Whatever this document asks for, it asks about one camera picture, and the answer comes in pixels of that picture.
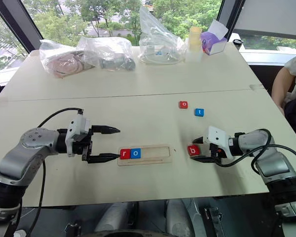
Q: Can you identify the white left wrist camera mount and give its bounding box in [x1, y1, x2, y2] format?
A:
[65, 116, 92, 158]

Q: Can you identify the grey roller blind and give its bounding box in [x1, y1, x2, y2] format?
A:
[233, 0, 296, 40]

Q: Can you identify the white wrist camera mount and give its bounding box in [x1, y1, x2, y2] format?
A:
[202, 125, 234, 159]
[65, 116, 92, 158]

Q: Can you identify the silver rounded robot leg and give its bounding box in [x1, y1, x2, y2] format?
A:
[93, 201, 139, 233]
[164, 198, 202, 237]

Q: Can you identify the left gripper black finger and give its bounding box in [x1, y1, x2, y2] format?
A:
[91, 125, 121, 135]
[86, 153, 120, 164]

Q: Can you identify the wooden letter tray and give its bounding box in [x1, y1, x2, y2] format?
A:
[116, 144, 174, 167]

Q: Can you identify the red letter r block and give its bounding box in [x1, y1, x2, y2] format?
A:
[119, 148, 131, 160]

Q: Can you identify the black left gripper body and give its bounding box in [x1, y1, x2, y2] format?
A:
[71, 127, 94, 162]

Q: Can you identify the plastic bag with pink contents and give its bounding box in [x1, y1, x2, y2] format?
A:
[39, 39, 97, 79]

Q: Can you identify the purple tissue box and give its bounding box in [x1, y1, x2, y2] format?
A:
[199, 19, 229, 56]

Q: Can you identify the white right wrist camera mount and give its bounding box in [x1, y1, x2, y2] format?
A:
[202, 125, 234, 159]

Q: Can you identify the red letter b block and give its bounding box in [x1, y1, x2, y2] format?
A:
[187, 145, 202, 159]

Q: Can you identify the small black clamp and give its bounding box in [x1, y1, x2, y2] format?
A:
[65, 221, 82, 237]

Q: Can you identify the dark window frame post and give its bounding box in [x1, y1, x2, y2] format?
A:
[0, 0, 43, 54]
[216, 0, 246, 41]

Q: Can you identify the plastic bag with white cable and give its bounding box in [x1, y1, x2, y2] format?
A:
[138, 5, 186, 66]

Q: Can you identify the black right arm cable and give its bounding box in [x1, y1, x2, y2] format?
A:
[216, 128, 296, 179]

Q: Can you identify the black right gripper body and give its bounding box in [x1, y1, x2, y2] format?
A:
[209, 143, 227, 164]

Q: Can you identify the black metal bracket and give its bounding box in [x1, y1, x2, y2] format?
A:
[203, 205, 225, 237]

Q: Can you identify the plastic bag with grey parts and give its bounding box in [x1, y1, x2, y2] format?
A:
[77, 36, 137, 73]

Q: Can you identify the seated person in white top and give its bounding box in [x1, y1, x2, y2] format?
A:
[271, 51, 296, 150]

